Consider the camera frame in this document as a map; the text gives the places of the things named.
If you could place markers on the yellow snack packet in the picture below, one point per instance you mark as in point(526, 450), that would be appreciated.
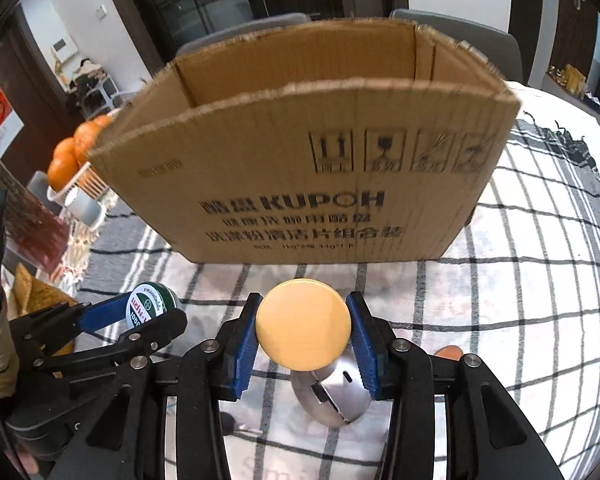
point(32, 292)

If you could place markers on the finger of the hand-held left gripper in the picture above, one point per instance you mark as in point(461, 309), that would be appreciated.
point(155, 332)
point(105, 312)

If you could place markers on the black and white checkered tablecloth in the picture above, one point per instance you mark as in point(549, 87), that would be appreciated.
point(520, 270)

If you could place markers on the green and white round tin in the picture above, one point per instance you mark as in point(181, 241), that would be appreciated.
point(150, 302)

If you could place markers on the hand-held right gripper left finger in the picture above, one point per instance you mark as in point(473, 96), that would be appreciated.
point(243, 355)

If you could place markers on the white slatted fruit basket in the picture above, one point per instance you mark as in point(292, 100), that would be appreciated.
point(82, 185)

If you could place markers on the orange fruit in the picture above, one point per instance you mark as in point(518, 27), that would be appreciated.
point(62, 169)
point(103, 121)
point(86, 141)

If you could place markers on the silver tin with yellow lid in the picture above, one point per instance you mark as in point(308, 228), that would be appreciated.
point(303, 326)

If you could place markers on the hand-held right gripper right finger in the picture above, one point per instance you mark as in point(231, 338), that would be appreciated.
point(366, 355)

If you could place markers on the yellow box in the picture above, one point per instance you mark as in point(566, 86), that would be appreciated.
point(573, 78)

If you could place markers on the red patterned packet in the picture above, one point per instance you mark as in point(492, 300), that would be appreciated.
point(35, 230)

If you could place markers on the white storage rack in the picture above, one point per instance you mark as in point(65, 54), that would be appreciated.
point(99, 92)

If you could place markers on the brown cardboard box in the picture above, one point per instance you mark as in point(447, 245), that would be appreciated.
point(300, 170)

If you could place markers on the grey chair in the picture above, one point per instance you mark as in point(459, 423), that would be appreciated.
point(242, 31)
point(462, 35)

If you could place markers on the grey cup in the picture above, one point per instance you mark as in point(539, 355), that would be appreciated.
point(85, 207)

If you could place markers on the small orange object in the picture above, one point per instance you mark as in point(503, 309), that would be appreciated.
point(450, 352)

